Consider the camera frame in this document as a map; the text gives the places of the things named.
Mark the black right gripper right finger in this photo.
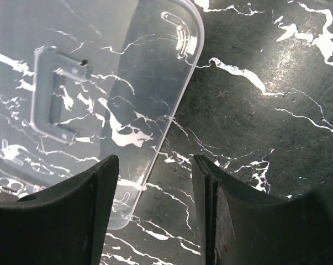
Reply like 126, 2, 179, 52
192, 155, 333, 264

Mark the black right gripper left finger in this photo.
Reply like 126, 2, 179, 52
0, 155, 119, 264

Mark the clear plastic box lid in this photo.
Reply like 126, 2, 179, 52
0, 1, 204, 230

